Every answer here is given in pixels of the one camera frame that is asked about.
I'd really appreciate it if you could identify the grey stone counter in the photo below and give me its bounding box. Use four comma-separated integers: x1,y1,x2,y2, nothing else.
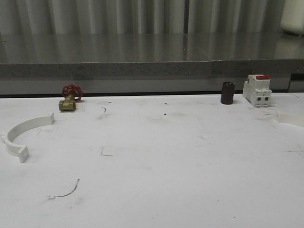
0,32,304,97

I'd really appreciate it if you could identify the dark brown cylindrical coupling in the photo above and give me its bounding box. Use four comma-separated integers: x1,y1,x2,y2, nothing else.
220,82,236,105

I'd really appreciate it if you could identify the brass valve red handwheel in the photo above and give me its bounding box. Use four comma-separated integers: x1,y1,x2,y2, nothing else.
58,84,83,112

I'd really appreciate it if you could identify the white container on counter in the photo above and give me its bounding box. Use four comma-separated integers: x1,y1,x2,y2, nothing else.
280,0,304,36

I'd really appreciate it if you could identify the white circuit breaker red switch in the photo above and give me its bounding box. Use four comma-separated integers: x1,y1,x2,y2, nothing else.
243,75,272,107

